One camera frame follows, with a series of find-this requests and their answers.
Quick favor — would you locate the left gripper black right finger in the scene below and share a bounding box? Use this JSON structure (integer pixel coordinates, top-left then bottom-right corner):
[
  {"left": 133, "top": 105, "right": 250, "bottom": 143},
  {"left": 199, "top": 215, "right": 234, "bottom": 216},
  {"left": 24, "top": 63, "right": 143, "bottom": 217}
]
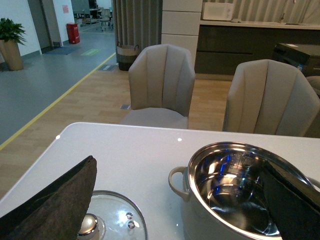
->
[{"left": 260, "top": 161, "right": 320, "bottom": 240}]

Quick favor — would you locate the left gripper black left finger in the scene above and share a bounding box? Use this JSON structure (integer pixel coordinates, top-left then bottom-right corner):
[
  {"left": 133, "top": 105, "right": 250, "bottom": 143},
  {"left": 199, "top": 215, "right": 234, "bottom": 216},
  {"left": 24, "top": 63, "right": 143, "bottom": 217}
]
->
[{"left": 0, "top": 155, "right": 97, "bottom": 240}]

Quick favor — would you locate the glass pot lid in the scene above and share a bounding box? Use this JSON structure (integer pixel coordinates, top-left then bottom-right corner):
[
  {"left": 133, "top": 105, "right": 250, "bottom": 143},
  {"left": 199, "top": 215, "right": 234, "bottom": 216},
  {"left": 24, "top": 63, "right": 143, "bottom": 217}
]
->
[{"left": 77, "top": 190, "right": 148, "bottom": 240}]

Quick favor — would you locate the beige electric cooking pot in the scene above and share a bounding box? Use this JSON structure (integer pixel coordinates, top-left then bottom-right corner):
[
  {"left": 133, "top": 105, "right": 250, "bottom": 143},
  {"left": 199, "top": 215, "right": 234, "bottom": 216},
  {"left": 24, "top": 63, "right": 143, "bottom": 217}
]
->
[{"left": 170, "top": 142, "right": 319, "bottom": 240}]

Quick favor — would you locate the right beige dining chair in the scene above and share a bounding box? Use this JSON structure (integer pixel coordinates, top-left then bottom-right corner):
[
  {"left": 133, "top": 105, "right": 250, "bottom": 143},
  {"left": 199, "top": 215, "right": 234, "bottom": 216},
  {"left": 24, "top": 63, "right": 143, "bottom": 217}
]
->
[{"left": 222, "top": 59, "right": 320, "bottom": 137}]

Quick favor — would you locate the beige dining chair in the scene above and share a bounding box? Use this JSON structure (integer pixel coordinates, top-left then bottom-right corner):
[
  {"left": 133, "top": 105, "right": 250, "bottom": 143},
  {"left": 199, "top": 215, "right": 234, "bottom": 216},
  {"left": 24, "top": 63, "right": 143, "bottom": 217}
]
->
[
  {"left": 222, "top": 59, "right": 320, "bottom": 137},
  {"left": 120, "top": 44, "right": 196, "bottom": 129}
]

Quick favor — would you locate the beige sofa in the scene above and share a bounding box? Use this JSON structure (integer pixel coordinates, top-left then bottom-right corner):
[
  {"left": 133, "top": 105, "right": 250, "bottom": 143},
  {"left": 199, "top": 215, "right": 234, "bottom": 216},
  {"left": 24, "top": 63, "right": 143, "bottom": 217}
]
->
[{"left": 306, "top": 76, "right": 320, "bottom": 96}]

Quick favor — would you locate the left beige dining chair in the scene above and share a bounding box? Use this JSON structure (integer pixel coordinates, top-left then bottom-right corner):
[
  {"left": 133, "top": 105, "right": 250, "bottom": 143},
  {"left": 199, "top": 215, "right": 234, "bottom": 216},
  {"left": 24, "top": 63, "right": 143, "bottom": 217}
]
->
[{"left": 120, "top": 44, "right": 196, "bottom": 129}]

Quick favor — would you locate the woven laundry basket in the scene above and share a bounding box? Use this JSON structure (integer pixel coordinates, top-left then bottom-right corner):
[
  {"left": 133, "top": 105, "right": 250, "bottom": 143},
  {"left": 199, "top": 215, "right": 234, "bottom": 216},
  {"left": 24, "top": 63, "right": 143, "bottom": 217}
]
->
[{"left": 116, "top": 41, "right": 140, "bottom": 71}]

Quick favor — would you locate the dark kitchen counter cabinet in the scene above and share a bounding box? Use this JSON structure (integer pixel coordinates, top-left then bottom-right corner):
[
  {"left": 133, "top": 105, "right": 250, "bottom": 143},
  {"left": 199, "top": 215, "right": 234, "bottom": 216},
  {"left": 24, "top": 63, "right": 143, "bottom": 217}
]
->
[{"left": 195, "top": 23, "right": 320, "bottom": 75}]

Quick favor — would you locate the red cabinet box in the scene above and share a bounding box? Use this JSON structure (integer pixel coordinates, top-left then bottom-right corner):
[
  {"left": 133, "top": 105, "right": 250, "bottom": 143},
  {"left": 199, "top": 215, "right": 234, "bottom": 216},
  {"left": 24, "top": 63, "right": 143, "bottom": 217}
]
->
[{"left": 66, "top": 22, "right": 80, "bottom": 44}]

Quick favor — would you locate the potted green plant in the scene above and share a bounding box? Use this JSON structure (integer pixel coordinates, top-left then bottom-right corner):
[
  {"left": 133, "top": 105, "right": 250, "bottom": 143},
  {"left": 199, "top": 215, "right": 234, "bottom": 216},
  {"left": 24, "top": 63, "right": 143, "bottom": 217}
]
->
[{"left": 0, "top": 17, "right": 26, "bottom": 71}]

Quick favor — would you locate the grey curtain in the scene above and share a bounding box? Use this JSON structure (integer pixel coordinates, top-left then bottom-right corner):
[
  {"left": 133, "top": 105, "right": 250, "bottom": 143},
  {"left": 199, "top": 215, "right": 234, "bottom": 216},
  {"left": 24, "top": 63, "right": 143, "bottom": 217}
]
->
[{"left": 111, "top": 0, "right": 163, "bottom": 52}]

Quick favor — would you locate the white microwave oven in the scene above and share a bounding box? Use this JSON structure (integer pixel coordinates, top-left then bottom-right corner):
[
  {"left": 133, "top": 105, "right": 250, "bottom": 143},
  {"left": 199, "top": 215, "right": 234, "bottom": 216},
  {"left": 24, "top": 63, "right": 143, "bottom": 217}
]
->
[{"left": 201, "top": 2, "right": 235, "bottom": 21}]

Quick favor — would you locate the white refrigerator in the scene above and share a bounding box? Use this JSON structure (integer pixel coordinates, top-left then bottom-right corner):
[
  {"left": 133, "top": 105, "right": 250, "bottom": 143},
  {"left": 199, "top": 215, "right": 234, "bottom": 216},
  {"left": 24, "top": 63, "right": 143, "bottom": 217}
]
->
[{"left": 161, "top": 0, "right": 203, "bottom": 61}]

